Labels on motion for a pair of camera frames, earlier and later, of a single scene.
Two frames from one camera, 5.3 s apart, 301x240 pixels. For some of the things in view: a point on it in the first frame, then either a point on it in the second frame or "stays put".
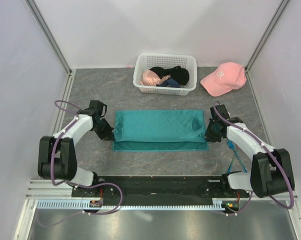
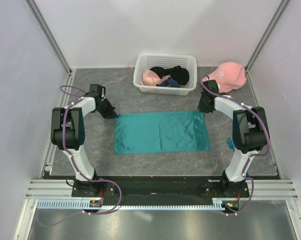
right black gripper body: (211, 134) to (202, 106)
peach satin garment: (150, 78) stays put
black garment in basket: (176, 72) stays put
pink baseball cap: (229, 76) stays put
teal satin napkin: (140, 130) stays put
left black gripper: (108, 135) to (110, 113)
